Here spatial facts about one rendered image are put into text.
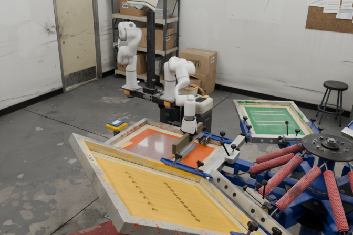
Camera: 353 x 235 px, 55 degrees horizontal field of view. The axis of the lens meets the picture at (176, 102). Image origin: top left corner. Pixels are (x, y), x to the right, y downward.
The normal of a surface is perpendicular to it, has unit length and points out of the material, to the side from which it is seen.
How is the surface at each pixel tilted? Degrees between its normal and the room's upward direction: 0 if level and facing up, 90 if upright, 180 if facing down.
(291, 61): 90
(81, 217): 0
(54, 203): 0
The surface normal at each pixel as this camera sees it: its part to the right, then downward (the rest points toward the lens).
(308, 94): -0.51, 0.32
